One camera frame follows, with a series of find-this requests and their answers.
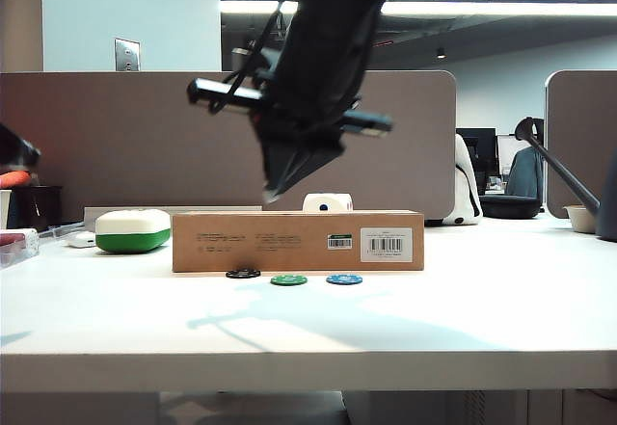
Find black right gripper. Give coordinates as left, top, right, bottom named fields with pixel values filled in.
left=187, top=70, right=394, bottom=202

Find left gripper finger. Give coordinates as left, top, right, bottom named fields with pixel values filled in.
left=0, top=123, right=42, bottom=166

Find dark box under cloth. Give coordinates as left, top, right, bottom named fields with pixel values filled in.
left=7, top=186, right=34, bottom=231

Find brown rectangular cardboard box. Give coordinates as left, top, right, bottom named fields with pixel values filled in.
left=172, top=209, right=426, bottom=274

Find clear acrylic chip tray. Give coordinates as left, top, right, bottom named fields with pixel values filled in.
left=0, top=228, right=40, bottom=270

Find orange cloth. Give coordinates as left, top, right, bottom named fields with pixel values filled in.
left=0, top=170, right=32, bottom=189

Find large white foam dice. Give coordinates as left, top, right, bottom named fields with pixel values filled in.
left=302, top=192, right=354, bottom=213

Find black mesh pen holder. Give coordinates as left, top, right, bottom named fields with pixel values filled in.
left=30, top=184, right=64, bottom=228

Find clear acrylic tray lid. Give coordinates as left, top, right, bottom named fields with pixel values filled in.
left=38, top=221, right=87, bottom=242

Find grey-brown desk partition panel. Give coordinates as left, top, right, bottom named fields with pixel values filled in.
left=545, top=69, right=617, bottom=221
left=0, top=70, right=458, bottom=226

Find white and black figure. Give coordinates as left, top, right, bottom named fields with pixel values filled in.
left=442, top=134, right=484, bottom=226

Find black computer monitor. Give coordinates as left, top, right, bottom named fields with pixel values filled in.
left=456, top=127, right=498, bottom=190

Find monitor with white screen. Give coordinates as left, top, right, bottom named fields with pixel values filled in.
left=496, top=135, right=525, bottom=175

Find black round bowl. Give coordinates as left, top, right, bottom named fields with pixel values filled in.
left=480, top=195, right=541, bottom=220

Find dark teal jacket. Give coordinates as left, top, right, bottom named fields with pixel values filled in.
left=504, top=147, right=546, bottom=199

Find long ceiling light strip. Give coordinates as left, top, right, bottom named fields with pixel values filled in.
left=219, top=0, right=617, bottom=17

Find white paper bowl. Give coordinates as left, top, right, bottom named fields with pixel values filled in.
left=562, top=203, right=600, bottom=234

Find dark grey watering can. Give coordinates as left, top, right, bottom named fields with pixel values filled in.
left=513, top=117, right=617, bottom=243

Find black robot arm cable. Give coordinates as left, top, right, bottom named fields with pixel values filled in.
left=222, top=0, right=290, bottom=103

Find metal wall outlet plate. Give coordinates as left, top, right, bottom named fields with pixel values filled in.
left=114, top=38, right=142, bottom=72

